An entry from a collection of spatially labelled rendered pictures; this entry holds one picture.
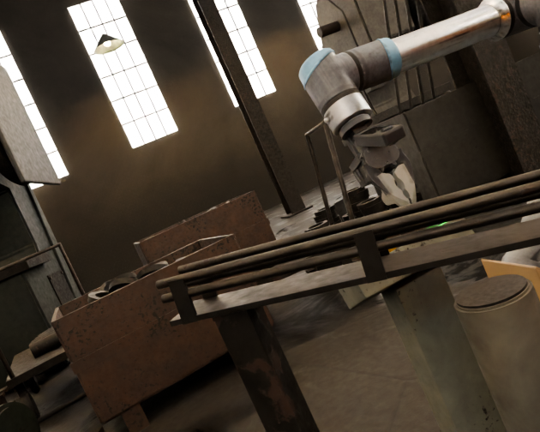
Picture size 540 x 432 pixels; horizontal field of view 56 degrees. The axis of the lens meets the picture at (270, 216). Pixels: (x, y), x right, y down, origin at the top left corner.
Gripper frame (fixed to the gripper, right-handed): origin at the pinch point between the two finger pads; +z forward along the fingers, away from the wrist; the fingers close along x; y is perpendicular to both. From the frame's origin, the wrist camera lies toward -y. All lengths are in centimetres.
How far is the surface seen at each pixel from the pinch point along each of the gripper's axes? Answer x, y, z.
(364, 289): 18.8, -5.5, 10.3
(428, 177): -148, 224, -48
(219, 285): 41.8, -24.3, 2.4
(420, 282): 7.5, -1.2, 13.6
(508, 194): 13.8, -42.1, 10.5
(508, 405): 9.2, -8.1, 36.0
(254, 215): -44, 304, -99
